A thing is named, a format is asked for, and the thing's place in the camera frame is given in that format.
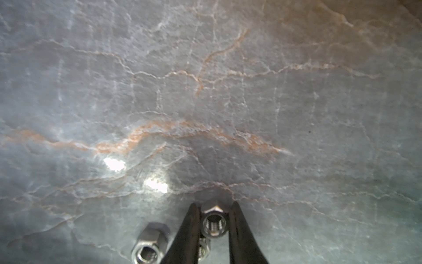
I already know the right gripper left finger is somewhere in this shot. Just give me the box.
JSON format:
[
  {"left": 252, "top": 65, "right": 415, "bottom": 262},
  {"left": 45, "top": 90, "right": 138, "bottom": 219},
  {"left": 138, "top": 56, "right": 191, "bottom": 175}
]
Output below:
[{"left": 160, "top": 203, "right": 201, "bottom": 264}]

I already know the steel hex nut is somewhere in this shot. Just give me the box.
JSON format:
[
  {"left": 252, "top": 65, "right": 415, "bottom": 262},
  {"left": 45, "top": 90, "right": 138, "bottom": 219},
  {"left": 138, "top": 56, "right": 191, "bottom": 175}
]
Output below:
[
  {"left": 131, "top": 222, "right": 170, "bottom": 264},
  {"left": 198, "top": 236, "right": 211, "bottom": 262},
  {"left": 201, "top": 199, "right": 229, "bottom": 239}
]

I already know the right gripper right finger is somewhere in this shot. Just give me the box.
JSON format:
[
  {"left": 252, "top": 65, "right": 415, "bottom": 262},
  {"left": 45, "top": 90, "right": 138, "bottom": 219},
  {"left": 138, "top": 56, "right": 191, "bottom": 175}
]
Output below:
[{"left": 229, "top": 201, "right": 269, "bottom": 264}]

